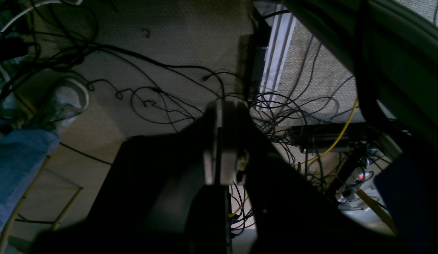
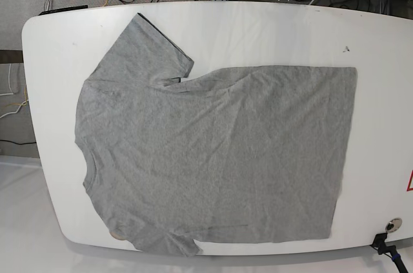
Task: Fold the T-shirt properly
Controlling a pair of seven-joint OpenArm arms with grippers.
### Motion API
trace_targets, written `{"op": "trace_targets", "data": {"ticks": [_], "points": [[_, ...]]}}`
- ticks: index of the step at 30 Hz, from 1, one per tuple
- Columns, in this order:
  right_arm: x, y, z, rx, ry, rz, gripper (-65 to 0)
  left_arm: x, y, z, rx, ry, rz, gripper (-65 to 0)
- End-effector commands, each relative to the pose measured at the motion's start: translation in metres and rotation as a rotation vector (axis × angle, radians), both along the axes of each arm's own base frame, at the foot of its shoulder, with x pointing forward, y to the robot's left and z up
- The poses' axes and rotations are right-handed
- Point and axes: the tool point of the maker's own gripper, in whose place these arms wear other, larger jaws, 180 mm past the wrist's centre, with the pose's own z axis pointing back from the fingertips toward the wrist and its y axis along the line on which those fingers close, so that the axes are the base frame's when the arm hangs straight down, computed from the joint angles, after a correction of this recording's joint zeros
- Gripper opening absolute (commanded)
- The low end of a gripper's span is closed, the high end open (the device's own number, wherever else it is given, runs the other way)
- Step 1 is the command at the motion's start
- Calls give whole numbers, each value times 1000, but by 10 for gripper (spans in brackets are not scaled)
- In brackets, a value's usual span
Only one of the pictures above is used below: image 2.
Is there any right table cable grommet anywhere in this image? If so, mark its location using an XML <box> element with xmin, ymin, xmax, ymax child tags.
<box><xmin>385</xmin><ymin>217</ymin><xmax>403</xmax><ymax>233</ymax></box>

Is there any red warning triangle sticker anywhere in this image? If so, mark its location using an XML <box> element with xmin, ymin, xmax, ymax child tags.
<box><xmin>407</xmin><ymin>171</ymin><xmax>413</xmax><ymax>192</ymax></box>

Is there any grey t-shirt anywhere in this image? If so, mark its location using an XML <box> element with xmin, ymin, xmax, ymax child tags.
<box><xmin>75</xmin><ymin>14</ymin><xmax>358</xmax><ymax>256</ymax></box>

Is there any black clamp with cable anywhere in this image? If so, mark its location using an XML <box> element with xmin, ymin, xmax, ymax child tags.
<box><xmin>370</xmin><ymin>233</ymin><xmax>408</xmax><ymax>273</ymax></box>

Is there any left table cable grommet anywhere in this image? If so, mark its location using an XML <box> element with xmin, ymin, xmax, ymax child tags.
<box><xmin>110</xmin><ymin>231</ymin><xmax>126</xmax><ymax>241</ymax></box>

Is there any table cable grommet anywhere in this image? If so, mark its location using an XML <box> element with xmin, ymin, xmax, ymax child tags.
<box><xmin>385</xmin><ymin>217</ymin><xmax>403</xmax><ymax>233</ymax></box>
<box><xmin>110</xmin><ymin>231</ymin><xmax>126</xmax><ymax>241</ymax></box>

